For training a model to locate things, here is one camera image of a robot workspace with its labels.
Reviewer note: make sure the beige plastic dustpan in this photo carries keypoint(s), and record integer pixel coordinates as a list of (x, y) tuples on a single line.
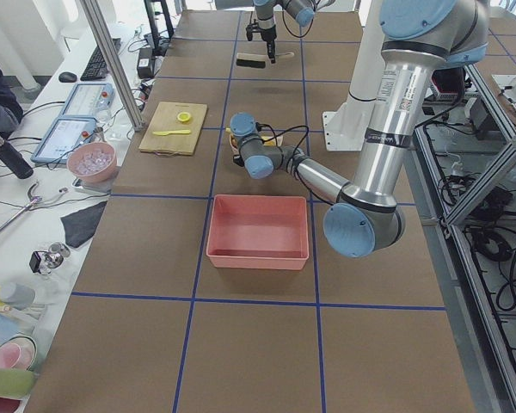
[(277, 141)]

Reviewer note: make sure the toy lemon slices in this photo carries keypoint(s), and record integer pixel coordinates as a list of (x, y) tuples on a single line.
[(184, 117)]

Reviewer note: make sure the pink bowl with ice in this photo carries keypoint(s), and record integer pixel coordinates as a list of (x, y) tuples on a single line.
[(93, 162)]

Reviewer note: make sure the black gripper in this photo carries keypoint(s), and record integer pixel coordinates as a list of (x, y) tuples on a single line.
[(233, 146), (268, 37)]

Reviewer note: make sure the yellow toy knife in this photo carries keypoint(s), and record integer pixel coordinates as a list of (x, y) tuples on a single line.
[(172, 132)]

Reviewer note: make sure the pink plastic bin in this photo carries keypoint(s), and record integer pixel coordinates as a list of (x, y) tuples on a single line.
[(258, 232)]

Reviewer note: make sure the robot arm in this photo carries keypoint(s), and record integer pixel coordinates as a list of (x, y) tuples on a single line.
[(418, 38), (302, 12)]

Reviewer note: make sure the black keyboard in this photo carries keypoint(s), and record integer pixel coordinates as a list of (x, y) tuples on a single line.
[(96, 68)]

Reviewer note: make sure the aluminium frame post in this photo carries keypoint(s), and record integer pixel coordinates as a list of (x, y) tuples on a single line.
[(105, 43)]

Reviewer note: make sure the black water bottle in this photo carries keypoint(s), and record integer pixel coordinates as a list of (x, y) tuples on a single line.
[(13, 159)]

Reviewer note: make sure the wooden cutting board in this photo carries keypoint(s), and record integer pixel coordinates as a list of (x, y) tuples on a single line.
[(174, 128)]

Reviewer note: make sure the teach pendant tablet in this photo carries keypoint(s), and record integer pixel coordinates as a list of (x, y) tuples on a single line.
[(63, 136), (88, 98)]

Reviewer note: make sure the teach pendant tablet near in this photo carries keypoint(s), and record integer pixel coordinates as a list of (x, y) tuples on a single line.
[(63, 136)]

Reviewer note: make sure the stack of pastel cups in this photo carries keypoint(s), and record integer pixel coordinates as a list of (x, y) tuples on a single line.
[(16, 351)]

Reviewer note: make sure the beige hand brush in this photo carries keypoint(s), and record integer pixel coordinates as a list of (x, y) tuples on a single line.
[(259, 61)]

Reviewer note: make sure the dark grey cloth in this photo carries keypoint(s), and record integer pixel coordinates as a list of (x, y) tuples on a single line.
[(80, 226)]

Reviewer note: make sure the black computer mouse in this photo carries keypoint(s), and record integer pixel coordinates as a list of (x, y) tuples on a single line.
[(67, 77)]

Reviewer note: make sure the teach pendant tablet far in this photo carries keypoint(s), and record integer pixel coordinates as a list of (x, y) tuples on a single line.
[(88, 98)]

